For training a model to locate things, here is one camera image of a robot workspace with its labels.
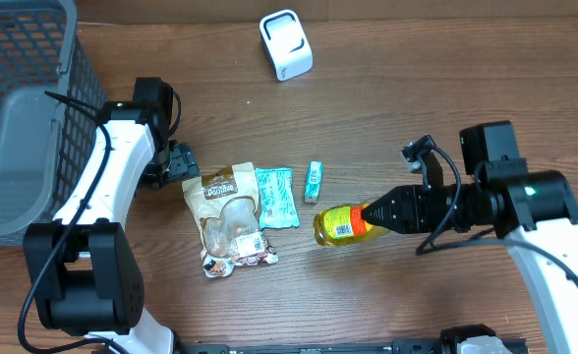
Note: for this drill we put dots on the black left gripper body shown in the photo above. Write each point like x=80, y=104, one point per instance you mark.
x=181, y=164

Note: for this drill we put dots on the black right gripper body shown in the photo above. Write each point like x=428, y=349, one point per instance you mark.
x=422, y=208

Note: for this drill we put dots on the brown snack packet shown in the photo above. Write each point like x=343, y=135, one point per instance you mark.
x=224, y=206

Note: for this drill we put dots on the clear yellow liquid bottle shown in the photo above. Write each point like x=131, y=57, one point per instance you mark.
x=343, y=225

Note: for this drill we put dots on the teal Kleenex tissue pack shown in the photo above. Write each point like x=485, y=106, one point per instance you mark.
x=313, y=182

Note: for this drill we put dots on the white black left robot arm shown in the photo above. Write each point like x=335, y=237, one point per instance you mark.
x=84, y=277

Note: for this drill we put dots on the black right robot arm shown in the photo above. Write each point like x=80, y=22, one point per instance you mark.
x=533, y=215

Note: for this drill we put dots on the white barcode scanner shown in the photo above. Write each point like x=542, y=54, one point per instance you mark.
x=286, y=45

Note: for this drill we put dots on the grey plastic mesh basket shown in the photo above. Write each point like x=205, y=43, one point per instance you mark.
x=44, y=145

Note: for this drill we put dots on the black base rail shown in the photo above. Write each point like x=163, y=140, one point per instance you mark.
x=471, y=338

